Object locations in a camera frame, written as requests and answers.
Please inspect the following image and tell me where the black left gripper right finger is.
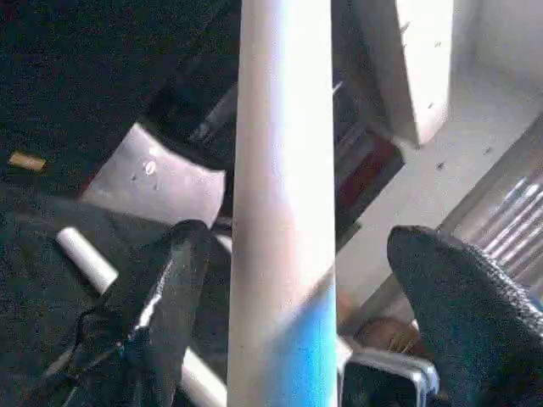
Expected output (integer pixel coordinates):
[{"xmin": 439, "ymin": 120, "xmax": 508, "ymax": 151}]
[{"xmin": 387, "ymin": 224, "xmax": 543, "ymax": 407}]

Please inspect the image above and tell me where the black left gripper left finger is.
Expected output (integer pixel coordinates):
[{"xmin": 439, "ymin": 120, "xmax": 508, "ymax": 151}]
[{"xmin": 36, "ymin": 218, "xmax": 214, "ymax": 407}]

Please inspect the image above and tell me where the white plastic table leg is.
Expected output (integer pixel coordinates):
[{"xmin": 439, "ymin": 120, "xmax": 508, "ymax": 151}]
[
  {"xmin": 226, "ymin": 0, "xmax": 341, "ymax": 407},
  {"xmin": 54, "ymin": 226, "xmax": 229, "ymax": 407}
]

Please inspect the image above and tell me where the grey cushion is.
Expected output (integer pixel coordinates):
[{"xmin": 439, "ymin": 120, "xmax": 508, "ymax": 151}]
[{"xmin": 79, "ymin": 121, "xmax": 229, "ymax": 231}]

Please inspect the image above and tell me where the small tan label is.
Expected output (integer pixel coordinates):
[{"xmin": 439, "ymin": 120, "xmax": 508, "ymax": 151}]
[{"xmin": 8, "ymin": 151, "xmax": 46, "ymax": 172}]

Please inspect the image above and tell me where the black sofa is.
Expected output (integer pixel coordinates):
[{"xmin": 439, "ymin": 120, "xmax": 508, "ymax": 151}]
[{"xmin": 0, "ymin": 0, "xmax": 243, "ymax": 196}]

